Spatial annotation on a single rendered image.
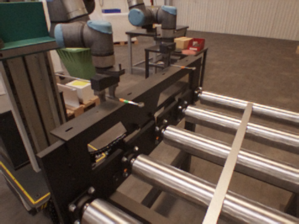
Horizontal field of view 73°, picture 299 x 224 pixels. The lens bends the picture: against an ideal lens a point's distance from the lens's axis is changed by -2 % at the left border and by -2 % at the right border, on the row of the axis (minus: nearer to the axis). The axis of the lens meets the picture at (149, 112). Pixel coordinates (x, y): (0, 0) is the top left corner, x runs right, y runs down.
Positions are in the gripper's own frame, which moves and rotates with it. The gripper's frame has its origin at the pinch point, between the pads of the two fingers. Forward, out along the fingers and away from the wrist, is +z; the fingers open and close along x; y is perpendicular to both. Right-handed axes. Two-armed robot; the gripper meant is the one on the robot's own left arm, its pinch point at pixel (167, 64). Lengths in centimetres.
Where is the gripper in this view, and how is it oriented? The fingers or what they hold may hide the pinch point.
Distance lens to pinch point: 136.3
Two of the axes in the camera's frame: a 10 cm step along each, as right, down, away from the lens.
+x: 5.3, -4.2, 7.4
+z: 0.0, 8.7, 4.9
